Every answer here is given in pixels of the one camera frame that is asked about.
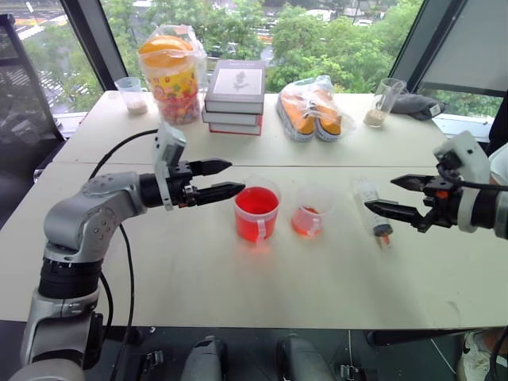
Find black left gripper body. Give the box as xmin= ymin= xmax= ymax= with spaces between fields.
xmin=167 ymin=160 xmax=199 ymax=209

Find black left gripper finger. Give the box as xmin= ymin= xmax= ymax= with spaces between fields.
xmin=195 ymin=181 xmax=248 ymax=207
xmin=189 ymin=157 xmax=233 ymax=178

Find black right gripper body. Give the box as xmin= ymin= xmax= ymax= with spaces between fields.
xmin=414 ymin=175 xmax=464 ymax=234

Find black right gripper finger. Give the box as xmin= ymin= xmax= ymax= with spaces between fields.
xmin=390 ymin=173 xmax=429 ymax=194
xmin=364 ymin=199 xmax=433 ymax=230

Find clear plastic syringe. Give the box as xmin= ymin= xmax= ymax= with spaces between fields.
xmin=352 ymin=176 xmax=394 ymax=251

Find large cup red liquid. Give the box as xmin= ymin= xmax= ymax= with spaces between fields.
xmin=233 ymin=173 xmax=283 ymax=256

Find small cup red liquid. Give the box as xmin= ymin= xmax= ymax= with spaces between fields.
xmin=290 ymin=183 xmax=338 ymax=238

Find small measuring cup with grain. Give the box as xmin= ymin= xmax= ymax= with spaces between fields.
xmin=114 ymin=76 xmax=149 ymax=117

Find red-edged book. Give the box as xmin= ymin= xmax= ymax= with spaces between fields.
xmin=207 ymin=120 xmax=264 ymax=137

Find white thin book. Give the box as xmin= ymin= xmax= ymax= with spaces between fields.
xmin=201 ymin=107 xmax=264 ymax=128

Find person in white shirt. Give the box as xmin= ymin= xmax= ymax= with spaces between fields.
xmin=487 ymin=141 xmax=508 ymax=187

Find grey cloth pouch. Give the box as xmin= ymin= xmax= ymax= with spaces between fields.
xmin=390 ymin=92 xmax=448 ymax=121

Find tall clear glass with grain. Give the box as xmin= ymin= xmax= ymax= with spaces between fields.
xmin=362 ymin=77 xmax=408 ymax=129

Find grey-covered thick book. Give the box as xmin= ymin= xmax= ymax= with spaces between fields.
xmin=203 ymin=60 xmax=267 ymax=114

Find orange-lidded candy jar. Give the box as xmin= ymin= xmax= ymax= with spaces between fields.
xmin=138 ymin=34 xmax=202 ymax=125

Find orange canvas shoe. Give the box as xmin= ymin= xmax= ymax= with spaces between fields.
xmin=311 ymin=89 xmax=344 ymax=143
xmin=278 ymin=91 xmax=318 ymax=142

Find candy jar in bag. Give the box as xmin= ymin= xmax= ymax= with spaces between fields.
xmin=137 ymin=24 xmax=208 ymax=126

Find orange shoes in bag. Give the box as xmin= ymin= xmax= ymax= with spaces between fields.
xmin=275 ymin=74 xmax=357 ymax=144

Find white sneaker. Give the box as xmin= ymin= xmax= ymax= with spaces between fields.
xmin=455 ymin=330 xmax=498 ymax=381

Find black office chair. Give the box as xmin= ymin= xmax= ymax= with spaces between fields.
xmin=0 ymin=13 xmax=67 ymax=191

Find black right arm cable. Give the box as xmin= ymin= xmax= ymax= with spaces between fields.
xmin=455 ymin=179 xmax=508 ymax=192

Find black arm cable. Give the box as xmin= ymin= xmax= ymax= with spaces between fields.
xmin=455 ymin=179 xmax=508 ymax=192
xmin=88 ymin=128 xmax=160 ymax=381

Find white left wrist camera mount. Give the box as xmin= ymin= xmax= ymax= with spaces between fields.
xmin=152 ymin=121 xmax=188 ymax=212

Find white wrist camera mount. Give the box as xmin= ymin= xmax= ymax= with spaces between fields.
xmin=432 ymin=130 xmax=491 ymax=234
xmin=152 ymin=121 xmax=188 ymax=212

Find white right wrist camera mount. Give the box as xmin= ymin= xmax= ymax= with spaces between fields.
xmin=432 ymin=130 xmax=491 ymax=234

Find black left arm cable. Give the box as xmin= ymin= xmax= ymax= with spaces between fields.
xmin=88 ymin=128 xmax=160 ymax=381

